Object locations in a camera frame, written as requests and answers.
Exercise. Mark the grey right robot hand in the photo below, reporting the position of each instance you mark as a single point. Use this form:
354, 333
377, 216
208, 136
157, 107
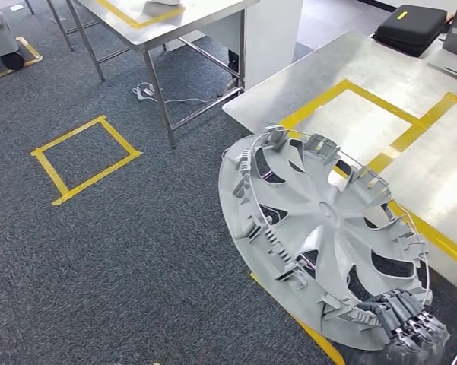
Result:
403, 312

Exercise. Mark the grey plastic wheel hubcap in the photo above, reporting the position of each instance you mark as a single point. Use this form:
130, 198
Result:
326, 211

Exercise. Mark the steel top workbench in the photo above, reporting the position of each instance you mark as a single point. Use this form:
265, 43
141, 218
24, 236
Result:
365, 65

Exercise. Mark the yellow floor tape strip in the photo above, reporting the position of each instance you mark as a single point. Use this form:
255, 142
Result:
323, 345

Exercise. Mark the black zipped carry case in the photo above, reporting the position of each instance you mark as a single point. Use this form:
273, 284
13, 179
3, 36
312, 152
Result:
410, 33

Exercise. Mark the white desk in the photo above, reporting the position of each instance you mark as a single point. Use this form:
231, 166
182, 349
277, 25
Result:
274, 40

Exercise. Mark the steel frame table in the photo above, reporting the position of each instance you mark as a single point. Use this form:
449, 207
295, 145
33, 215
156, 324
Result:
212, 12

